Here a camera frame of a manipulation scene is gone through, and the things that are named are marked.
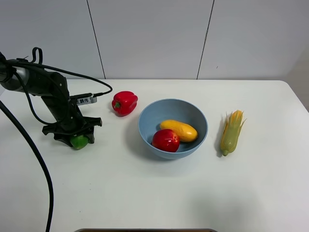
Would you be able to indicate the red yellow peach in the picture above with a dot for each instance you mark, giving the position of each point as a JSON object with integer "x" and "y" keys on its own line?
{"x": 166, "y": 140}

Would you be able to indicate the green lime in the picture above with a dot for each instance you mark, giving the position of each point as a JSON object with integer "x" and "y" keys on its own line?
{"x": 79, "y": 142}

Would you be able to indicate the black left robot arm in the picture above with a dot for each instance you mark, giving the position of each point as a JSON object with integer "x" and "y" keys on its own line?
{"x": 38, "y": 80}

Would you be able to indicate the green husked corn cob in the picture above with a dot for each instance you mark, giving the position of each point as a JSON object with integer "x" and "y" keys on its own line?
{"x": 233, "y": 125}

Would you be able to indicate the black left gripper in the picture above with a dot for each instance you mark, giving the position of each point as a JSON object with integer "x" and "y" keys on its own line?
{"x": 73, "y": 126}

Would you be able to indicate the left wrist camera with label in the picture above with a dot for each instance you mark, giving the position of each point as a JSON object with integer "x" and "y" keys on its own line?
{"x": 83, "y": 99}

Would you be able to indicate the yellow mango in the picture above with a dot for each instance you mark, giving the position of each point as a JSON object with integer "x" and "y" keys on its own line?
{"x": 185, "y": 132}

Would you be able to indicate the blue plastic bowl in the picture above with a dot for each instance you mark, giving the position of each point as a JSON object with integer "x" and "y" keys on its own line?
{"x": 182, "y": 111}

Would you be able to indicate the red bell pepper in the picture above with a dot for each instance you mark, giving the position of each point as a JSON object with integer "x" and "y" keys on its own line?
{"x": 124, "y": 103}

